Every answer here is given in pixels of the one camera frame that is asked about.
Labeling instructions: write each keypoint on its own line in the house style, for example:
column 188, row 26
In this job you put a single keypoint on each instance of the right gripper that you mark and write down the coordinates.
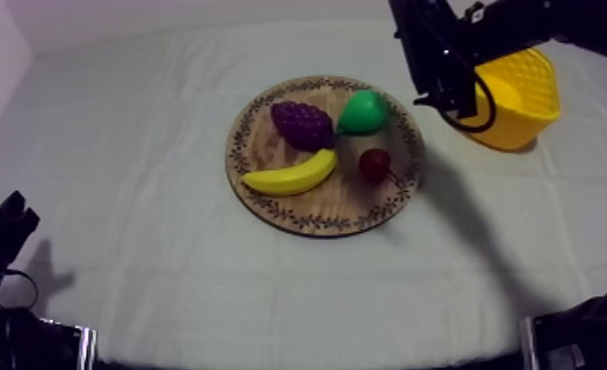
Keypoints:
column 432, row 46

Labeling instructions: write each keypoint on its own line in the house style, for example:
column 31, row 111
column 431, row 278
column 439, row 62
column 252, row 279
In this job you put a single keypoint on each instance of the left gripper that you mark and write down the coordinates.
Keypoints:
column 3, row 227

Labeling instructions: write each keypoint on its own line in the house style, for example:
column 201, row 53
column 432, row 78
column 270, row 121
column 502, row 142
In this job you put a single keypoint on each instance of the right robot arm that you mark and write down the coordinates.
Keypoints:
column 530, row 20

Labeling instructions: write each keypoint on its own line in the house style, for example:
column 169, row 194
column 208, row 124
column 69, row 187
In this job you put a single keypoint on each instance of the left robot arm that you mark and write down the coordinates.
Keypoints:
column 19, row 341

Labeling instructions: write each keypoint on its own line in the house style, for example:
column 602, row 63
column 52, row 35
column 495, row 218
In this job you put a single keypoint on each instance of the green toy pear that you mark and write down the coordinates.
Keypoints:
column 362, row 113

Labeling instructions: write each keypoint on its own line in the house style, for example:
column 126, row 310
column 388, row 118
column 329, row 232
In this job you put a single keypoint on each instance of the yellow plastic basket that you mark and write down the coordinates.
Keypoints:
column 525, row 103

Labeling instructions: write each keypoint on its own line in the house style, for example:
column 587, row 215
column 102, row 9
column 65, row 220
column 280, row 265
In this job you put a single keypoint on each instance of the round wooden board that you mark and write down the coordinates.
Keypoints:
column 334, row 201

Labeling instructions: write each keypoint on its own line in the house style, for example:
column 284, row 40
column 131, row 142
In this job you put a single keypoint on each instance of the small red fruit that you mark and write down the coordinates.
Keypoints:
column 375, row 164

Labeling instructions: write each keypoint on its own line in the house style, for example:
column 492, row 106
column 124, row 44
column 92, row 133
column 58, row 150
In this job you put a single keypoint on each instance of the purple toy grapes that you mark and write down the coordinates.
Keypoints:
column 303, row 125

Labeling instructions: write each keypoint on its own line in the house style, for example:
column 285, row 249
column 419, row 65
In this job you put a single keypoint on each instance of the yellow toy banana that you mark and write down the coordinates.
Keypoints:
column 292, row 178

